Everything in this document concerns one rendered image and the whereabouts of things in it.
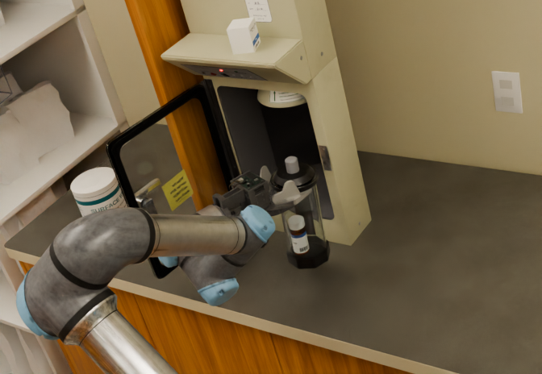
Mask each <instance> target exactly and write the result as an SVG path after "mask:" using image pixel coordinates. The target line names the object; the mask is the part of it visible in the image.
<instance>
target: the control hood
mask: <svg viewBox="0 0 542 374"><path fill-rule="evenodd" d="M260 40H261V42H260V44H259V46H258V48H257V49H256V51H255V52H251V53H243V54H235V55H233V52H232V49H231V44H230V41H229V38H228V35H212V34H198V33H189V34H188V35H187V36H185V37H184V38H183V39H181V40H180V41H178V42H177V43H176V44H174V45H173V46H172V47H171V48H170V49H168V50H167V51H166V52H164V53H163V54H161V58H162V60H165V61H167V62H169V63H170V64H174V65H176V66H177V67H179V68H181V69H184V70H186V71H188V72H190V73H192V74H194V75H202V74H200V73H197V72H195V71H193V70H191V69H188V68H187V67H185V66H183V65H181V64H187V65H198V66H208V67H218V68H228V69H247V70H248V71H250V72H252V73H255V74H256V75H258V76H260V77H263V78H264V79H266V80H267V81H273V82H282V83H291V84H300V85H306V84H307V83H308V82H309V81H310V80H311V73H310V69H309V65H308V62H307V58H306V52H305V48H304V44H303V41H302V39H284V38H269V37H260Z"/></svg>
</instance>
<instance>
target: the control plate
mask: <svg viewBox="0 0 542 374"><path fill-rule="evenodd" d="M181 65H183V66H185V67H187V68H188V69H191V70H193V71H195V72H197V73H200V74H202V75H206V76H213V75H211V73H216V74H217V75H216V76H215V77H225V76H223V75H221V74H220V73H225V74H227V75H228V76H229V77H232V75H235V77H232V78H241V76H243V78H241V79H249V78H250V77H252V79H250V80H260V81H267V80H266V79H264V78H263V77H260V76H258V75H256V74H255V73H252V72H250V71H248V70H247V69H228V68H218V67H208V66H198V65H187V64H181ZM219 69H221V70H223V71H220V70H219ZM234 71H237V72H238V73H236V72H234ZM249 76H250V77H249Z"/></svg>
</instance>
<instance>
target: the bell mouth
mask: <svg viewBox="0 0 542 374"><path fill-rule="evenodd" d="M257 100H258V101H259V102H260V103H261V104H262V105H265V106H268V107H273V108H286V107H291V106H298V105H302V104H304V103H306V102H307V100H306V99H305V97H304V96H302V95H301V94H300V93H288V92H279V91H271V90H262V89H259V90H258V93H257Z"/></svg>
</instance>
